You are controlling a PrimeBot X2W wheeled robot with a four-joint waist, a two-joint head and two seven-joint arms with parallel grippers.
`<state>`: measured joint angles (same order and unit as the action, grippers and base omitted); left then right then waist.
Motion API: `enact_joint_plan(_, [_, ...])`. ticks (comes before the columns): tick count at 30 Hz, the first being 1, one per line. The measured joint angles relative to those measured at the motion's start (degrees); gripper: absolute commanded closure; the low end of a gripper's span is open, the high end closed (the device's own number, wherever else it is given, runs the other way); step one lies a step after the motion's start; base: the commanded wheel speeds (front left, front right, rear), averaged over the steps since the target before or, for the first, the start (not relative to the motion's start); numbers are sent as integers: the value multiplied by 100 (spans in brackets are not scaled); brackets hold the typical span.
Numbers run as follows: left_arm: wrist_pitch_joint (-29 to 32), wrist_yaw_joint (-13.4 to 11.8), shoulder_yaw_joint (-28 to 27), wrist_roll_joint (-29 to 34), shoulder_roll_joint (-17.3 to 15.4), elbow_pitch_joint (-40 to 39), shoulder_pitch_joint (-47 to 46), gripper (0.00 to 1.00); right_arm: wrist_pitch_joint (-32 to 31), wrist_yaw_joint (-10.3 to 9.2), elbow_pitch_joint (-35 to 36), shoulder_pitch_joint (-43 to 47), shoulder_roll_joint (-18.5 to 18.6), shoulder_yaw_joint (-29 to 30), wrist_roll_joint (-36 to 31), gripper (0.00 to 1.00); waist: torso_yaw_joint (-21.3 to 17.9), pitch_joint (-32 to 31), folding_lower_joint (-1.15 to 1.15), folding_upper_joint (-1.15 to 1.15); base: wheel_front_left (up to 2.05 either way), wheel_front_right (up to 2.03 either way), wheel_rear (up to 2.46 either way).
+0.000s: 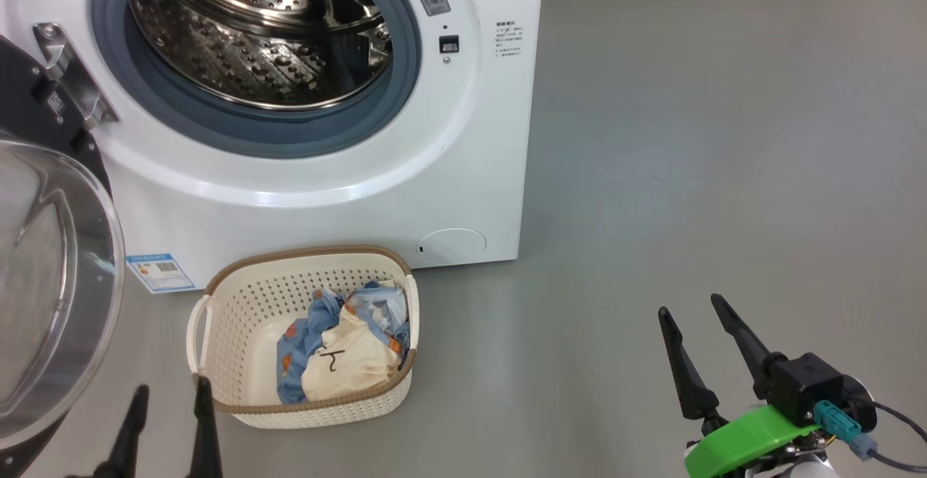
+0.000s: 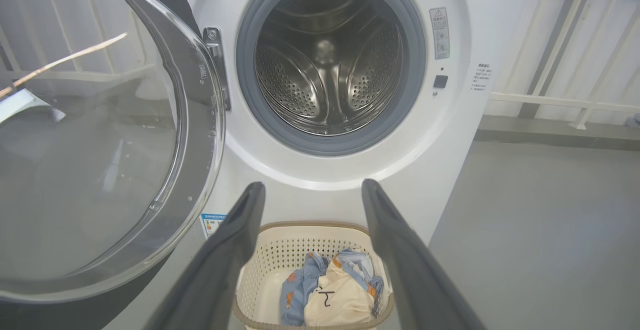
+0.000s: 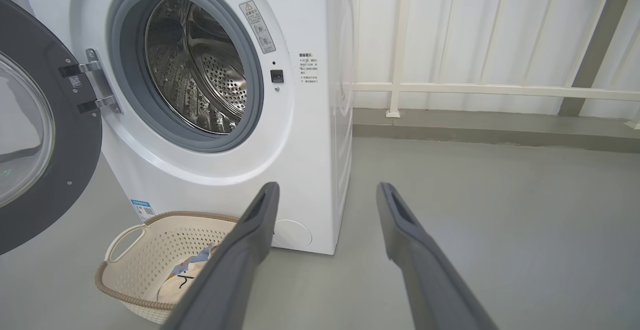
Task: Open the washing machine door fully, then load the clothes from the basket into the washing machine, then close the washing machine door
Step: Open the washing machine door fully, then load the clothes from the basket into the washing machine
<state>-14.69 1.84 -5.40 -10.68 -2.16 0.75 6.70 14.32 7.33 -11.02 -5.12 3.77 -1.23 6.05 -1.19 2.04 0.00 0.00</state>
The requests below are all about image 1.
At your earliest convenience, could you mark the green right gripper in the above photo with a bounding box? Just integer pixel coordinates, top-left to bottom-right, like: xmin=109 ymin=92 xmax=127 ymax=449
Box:
xmin=658 ymin=293 xmax=826 ymax=478

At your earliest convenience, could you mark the cream garment with black mark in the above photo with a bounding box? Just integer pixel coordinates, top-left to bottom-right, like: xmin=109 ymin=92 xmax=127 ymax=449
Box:
xmin=301 ymin=304 xmax=403 ymax=402

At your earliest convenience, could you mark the small printed text label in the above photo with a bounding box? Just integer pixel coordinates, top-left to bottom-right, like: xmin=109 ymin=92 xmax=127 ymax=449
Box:
xmin=495 ymin=20 xmax=524 ymax=59

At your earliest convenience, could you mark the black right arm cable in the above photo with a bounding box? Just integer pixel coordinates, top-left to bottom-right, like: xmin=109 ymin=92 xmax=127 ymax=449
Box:
xmin=862 ymin=400 xmax=927 ymax=474

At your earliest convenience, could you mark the teal cable connector plug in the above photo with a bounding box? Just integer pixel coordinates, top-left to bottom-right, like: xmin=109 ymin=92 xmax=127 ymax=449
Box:
xmin=813 ymin=400 xmax=878 ymax=461

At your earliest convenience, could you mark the white front-load washing machine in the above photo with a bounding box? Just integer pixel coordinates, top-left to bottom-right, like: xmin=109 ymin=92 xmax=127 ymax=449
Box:
xmin=0 ymin=0 xmax=545 ymax=294

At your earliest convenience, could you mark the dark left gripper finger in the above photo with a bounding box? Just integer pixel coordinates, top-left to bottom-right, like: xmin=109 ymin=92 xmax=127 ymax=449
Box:
xmin=187 ymin=377 xmax=224 ymax=478
xmin=94 ymin=384 xmax=150 ymax=478

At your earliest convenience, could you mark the blue garment with orange print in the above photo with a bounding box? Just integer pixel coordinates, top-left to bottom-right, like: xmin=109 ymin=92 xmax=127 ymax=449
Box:
xmin=276 ymin=280 xmax=411 ymax=405

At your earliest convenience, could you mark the round drain filter cover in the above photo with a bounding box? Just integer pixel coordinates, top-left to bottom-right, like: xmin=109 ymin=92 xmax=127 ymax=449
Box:
xmin=416 ymin=228 xmax=487 ymax=264

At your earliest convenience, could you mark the grey rubber door gasket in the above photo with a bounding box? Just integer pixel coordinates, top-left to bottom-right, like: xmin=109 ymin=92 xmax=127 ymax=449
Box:
xmin=90 ymin=0 xmax=422 ymax=160

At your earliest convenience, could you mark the black round glass washer door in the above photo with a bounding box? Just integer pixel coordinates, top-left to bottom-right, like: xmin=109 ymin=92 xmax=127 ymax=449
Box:
xmin=0 ymin=35 xmax=125 ymax=478

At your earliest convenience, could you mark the blue energy label sticker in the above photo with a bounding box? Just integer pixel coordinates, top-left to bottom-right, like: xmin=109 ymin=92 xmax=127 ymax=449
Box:
xmin=126 ymin=253 xmax=196 ymax=295

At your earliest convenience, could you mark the metal door hinge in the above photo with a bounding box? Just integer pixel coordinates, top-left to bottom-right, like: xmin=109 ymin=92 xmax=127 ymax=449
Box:
xmin=33 ymin=22 xmax=120 ymax=130

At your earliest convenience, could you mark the cream perforated laundry basket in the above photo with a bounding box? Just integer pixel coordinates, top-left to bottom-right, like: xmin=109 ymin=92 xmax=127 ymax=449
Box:
xmin=187 ymin=245 xmax=420 ymax=429

